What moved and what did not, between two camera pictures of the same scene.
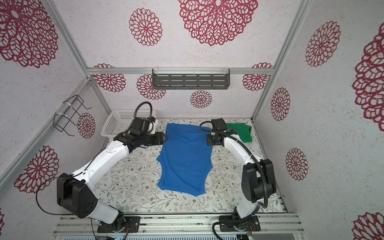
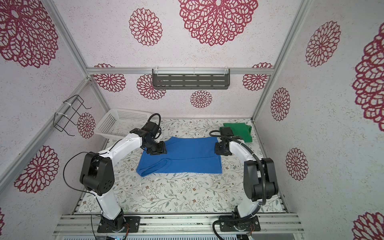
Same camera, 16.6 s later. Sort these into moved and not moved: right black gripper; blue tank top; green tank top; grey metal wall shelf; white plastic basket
Moved: blue tank top; right black gripper
Not moved: grey metal wall shelf; green tank top; white plastic basket
